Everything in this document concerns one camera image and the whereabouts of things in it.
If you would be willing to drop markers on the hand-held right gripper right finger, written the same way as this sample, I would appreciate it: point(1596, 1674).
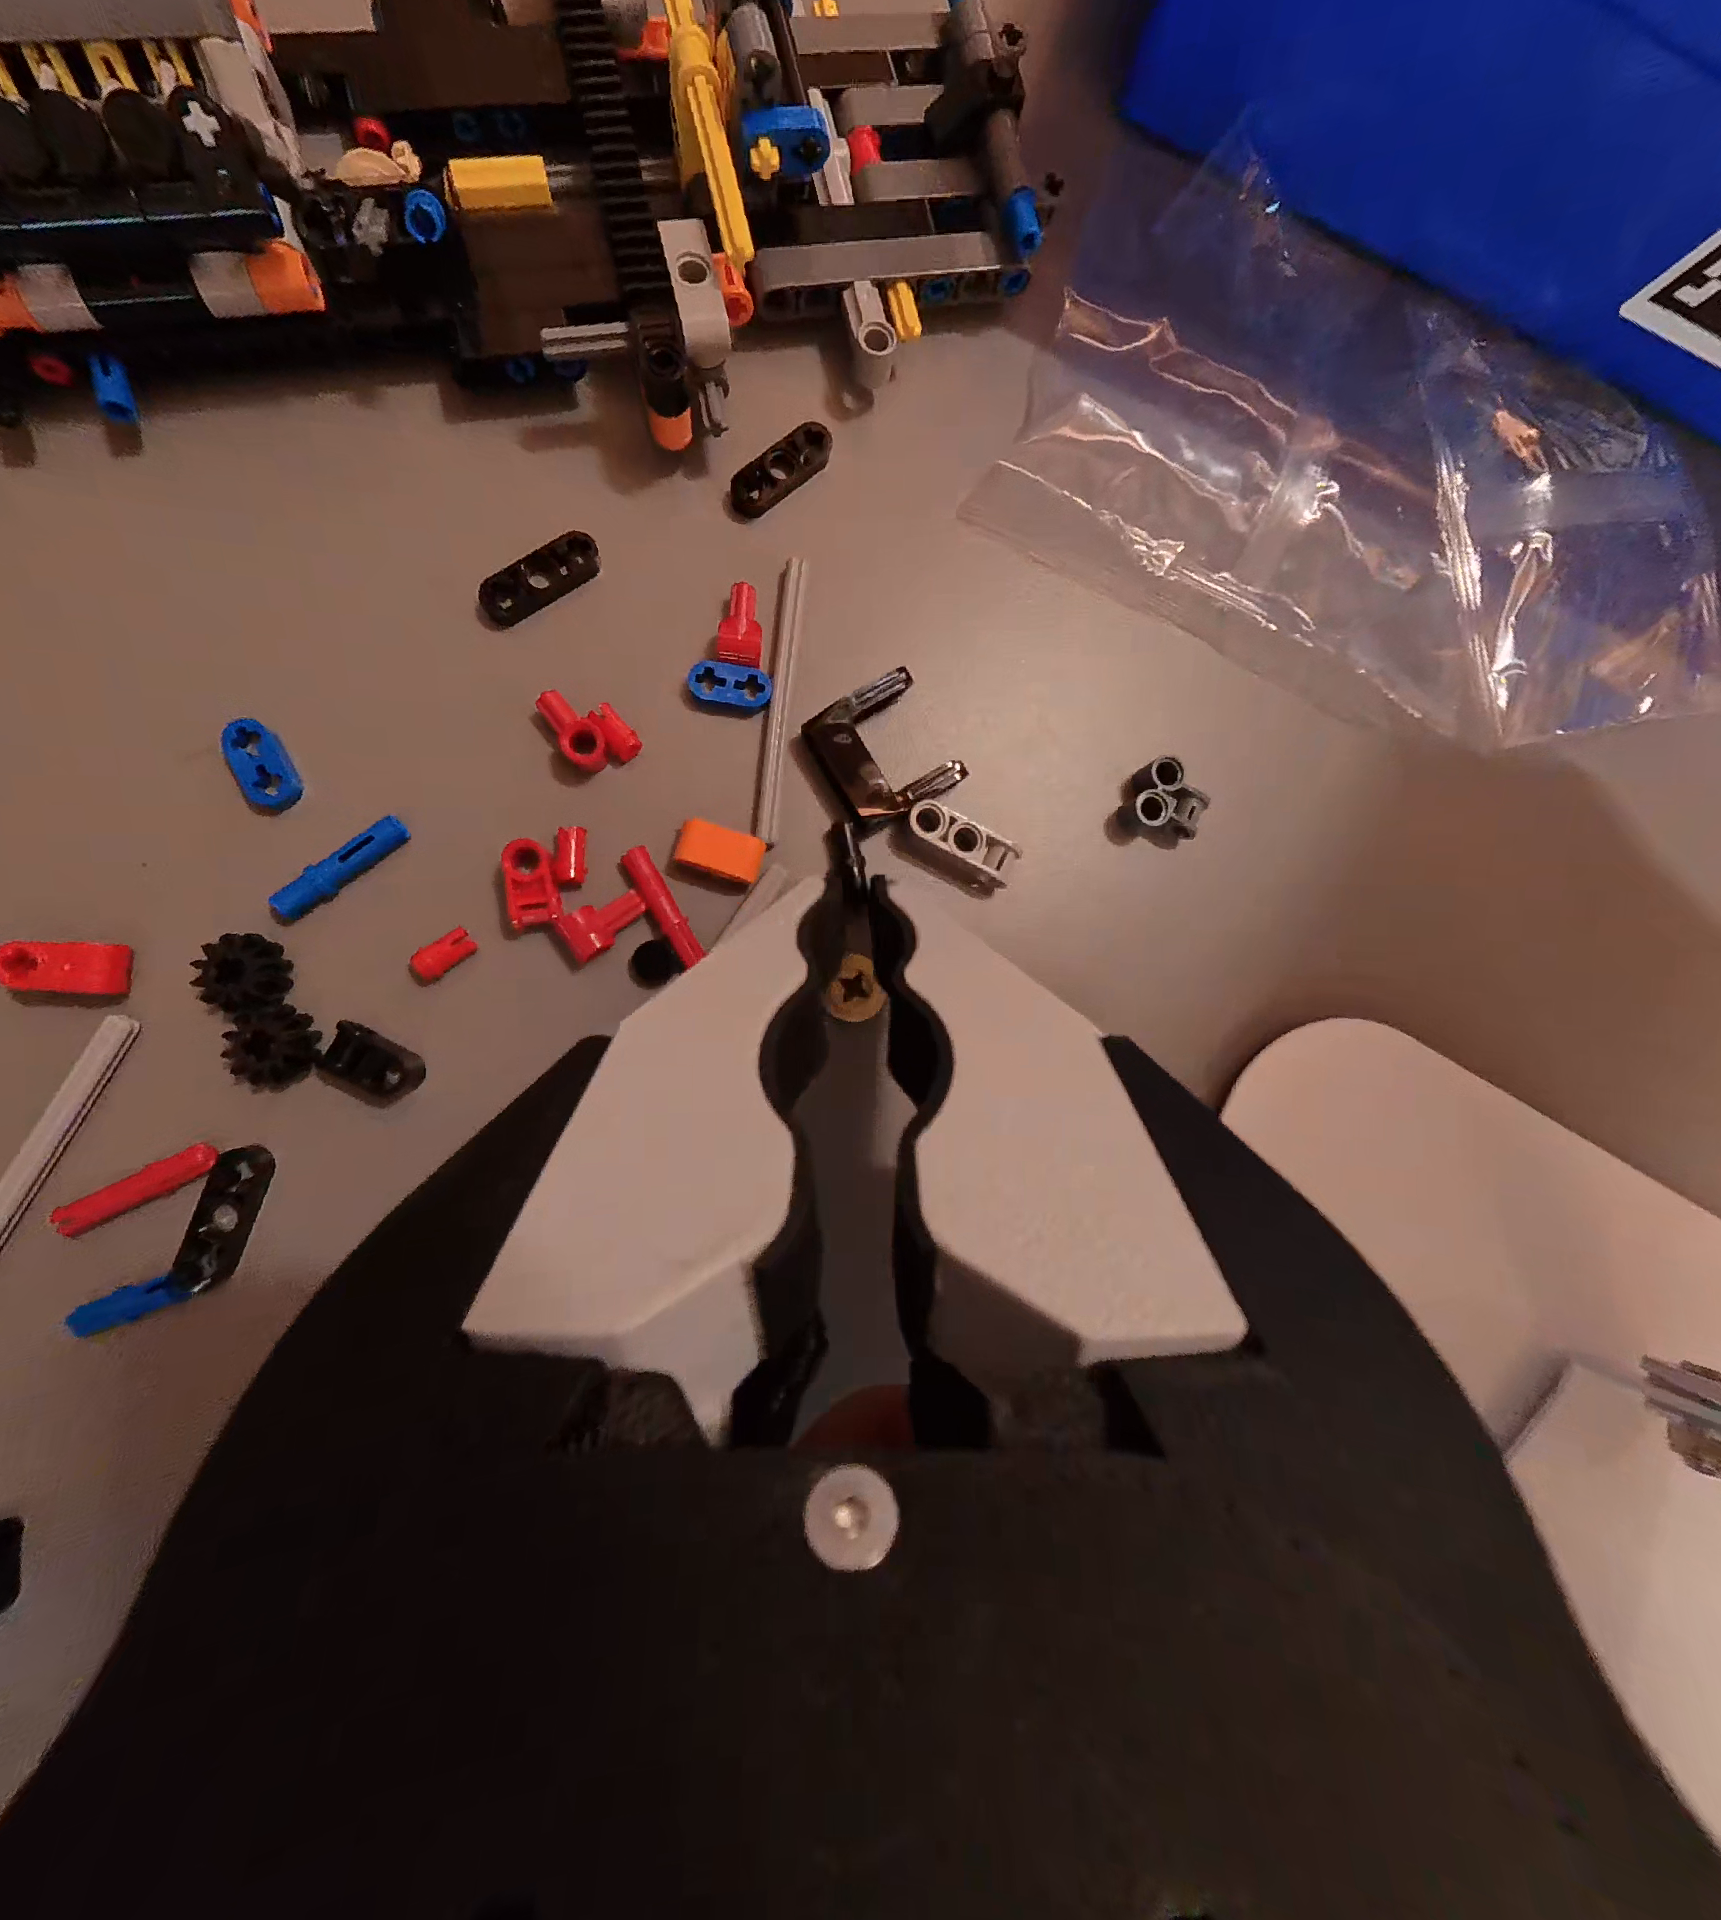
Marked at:
point(1070, 1185)

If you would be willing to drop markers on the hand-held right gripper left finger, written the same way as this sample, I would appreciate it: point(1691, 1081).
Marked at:
point(636, 1185)

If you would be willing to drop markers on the tan round lego piece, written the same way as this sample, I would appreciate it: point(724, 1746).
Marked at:
point(854, 994)

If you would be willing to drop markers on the small black round lego piece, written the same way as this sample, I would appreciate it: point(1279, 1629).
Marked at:
point(652, 963)

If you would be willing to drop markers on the black angled lego connector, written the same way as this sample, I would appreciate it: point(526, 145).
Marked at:
point(371, 1062)

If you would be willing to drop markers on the small red lego bush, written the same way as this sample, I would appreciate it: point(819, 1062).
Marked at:
point(441, 951)

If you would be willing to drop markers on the orange lego piece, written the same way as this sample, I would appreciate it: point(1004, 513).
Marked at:
point(724, 851)

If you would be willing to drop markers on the light grey lego connector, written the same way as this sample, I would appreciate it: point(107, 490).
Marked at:
point(962, 838)

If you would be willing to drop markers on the black lego gear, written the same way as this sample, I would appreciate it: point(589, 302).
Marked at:
point(243, 974)
point(273, 1047)

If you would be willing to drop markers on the dark grey lego connector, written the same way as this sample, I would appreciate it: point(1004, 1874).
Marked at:
point(1162, 798)

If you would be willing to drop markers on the black thin lego liftarm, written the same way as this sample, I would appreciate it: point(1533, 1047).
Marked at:
point(220, 1215)

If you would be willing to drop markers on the long blue lego pin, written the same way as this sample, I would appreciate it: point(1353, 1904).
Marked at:
point(337, 868)

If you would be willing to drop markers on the red lego cross connector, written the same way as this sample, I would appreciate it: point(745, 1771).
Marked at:
point(584, 734)

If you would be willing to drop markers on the red lego pin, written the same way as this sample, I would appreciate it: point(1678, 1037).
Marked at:
point(130, 1194)

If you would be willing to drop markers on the blue two-hole lego liftarm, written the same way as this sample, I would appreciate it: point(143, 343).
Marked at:
point(725, 689)
point(262, 760)

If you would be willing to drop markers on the red lego axle connector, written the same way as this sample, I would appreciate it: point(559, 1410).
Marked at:
point(737, 621)

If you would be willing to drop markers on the long grey lego axle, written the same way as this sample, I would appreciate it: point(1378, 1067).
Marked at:
point(21, 1180)

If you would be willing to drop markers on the partly built lego model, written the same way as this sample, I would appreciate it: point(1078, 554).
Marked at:
point(579, 255)

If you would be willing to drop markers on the white tray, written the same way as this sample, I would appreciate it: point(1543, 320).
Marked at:
point(1397, 1172)

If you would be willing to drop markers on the clear plastic bag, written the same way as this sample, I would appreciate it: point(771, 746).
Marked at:
point(1247, 497)

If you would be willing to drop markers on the blue storage bin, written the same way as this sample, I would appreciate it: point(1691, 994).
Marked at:
point(1397, 153)

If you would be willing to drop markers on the black lego bracket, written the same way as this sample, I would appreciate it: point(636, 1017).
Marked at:
point(860, 752)

